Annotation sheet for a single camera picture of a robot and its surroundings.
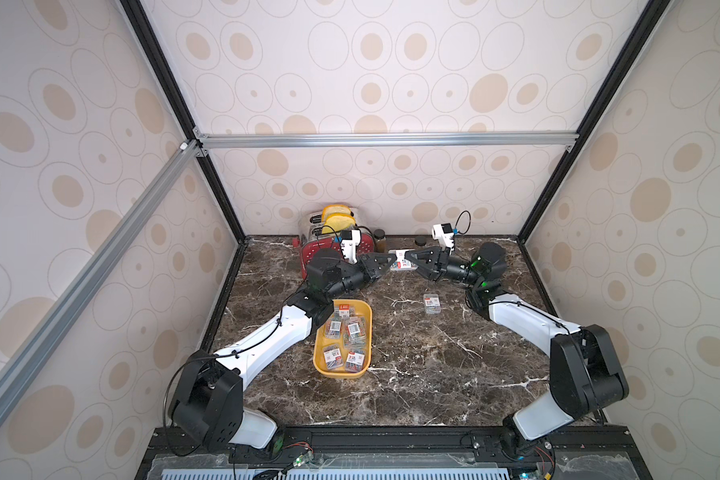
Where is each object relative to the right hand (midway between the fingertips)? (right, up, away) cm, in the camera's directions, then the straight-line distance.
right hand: (402, 268), depth 71 cm
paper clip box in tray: (-18, -26, +15) cm, 35 cm away
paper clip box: (+13, -12, +26) cm, 32 cm away
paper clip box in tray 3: (-19, -19, +21) cm, 34 cm away
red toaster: (-8, +7, +28) cm, 30 cm away
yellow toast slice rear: (-20, +20, +29) cm, 40 cm away
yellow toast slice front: (-19, +14, +25) cm, 34 cm away
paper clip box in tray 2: (-12, -19, +18) cm, 29 cm away
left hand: (0, +1, -2) cm, 3 cm away
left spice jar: (-3, +9, +38) cm, 39 cm away
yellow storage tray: (-15, -22, +18) cm, 33 cm away
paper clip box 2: (0, +1, 0) cm, 1 cm away
